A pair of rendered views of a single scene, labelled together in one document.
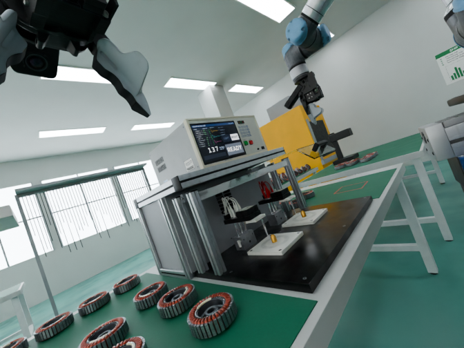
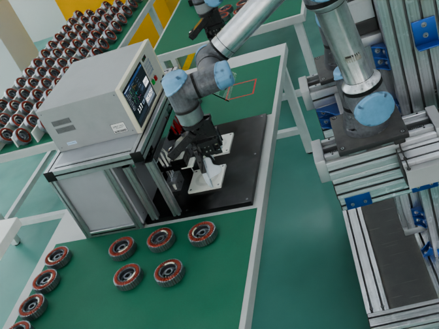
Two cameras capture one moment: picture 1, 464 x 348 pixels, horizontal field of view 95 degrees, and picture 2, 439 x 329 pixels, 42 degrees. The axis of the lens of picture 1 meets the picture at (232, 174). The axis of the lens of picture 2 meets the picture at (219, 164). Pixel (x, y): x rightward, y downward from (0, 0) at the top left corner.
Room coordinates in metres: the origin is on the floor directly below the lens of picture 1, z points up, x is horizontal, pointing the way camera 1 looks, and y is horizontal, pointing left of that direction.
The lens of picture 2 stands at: (-1.19, 0.66, 2.11)
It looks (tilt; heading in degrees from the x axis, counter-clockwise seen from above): 32 degrees down; 338
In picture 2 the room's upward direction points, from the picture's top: 25 degrees counter-clockwise
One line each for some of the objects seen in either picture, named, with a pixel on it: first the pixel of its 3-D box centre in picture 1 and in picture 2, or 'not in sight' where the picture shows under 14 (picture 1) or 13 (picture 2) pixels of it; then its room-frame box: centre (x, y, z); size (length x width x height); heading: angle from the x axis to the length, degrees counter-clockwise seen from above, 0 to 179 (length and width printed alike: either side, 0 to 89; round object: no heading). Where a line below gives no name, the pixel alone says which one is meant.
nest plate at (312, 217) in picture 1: (304, 217); (216, 145); (0.93, -0.23, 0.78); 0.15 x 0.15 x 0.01; 45
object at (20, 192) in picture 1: (109, 231); not in sight; (3.54, 2.25, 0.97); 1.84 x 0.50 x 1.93; 135
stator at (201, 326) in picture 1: (212, 313); (202, 234); (0.50, 0.15, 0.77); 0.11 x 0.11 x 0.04
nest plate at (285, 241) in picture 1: (275, 243); (207, 178); (0.76, -0.06, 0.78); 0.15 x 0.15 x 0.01; 45
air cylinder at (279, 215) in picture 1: (276, 217); (186, 148); (1.04, -0.13, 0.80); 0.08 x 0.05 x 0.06; 135
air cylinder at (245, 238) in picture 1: (244, 239); (175, 181); (0.87, 0.04, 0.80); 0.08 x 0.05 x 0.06; 135
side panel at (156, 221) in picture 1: (163, 239); (98, 203); (0.90, 0.37, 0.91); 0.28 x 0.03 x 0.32; 45
